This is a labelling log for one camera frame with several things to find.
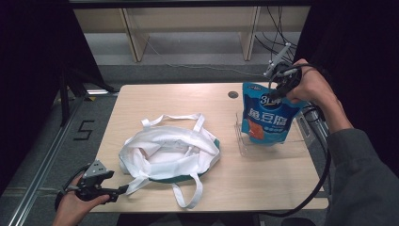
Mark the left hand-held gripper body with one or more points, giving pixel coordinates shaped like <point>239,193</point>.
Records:
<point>91,183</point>

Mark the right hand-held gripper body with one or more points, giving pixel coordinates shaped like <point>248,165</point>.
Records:
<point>287,77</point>

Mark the blue snack pouch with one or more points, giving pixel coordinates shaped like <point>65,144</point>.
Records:
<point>269,119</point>

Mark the clear plastic box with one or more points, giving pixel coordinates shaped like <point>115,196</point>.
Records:
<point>273,150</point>

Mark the white tote bag colourful patches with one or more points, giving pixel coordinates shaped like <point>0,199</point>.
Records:
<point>163,147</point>

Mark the person's right hand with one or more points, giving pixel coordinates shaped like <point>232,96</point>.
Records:
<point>313,84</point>

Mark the person's left hand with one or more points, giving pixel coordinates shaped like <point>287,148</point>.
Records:
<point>69,207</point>

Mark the grey round table grommet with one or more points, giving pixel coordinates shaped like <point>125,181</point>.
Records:
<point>233,94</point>

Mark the black curtain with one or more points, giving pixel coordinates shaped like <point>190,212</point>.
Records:
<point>31,78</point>
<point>363,62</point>

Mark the black metal stand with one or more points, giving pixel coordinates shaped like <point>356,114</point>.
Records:
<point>64,100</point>

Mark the light wooden desk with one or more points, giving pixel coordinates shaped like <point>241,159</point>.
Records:
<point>135,34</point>

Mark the grey metal bracket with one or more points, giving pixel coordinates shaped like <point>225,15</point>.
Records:
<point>309,132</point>

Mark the aluminium floor rail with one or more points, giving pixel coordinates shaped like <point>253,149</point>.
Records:
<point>40,175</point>
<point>320,125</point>

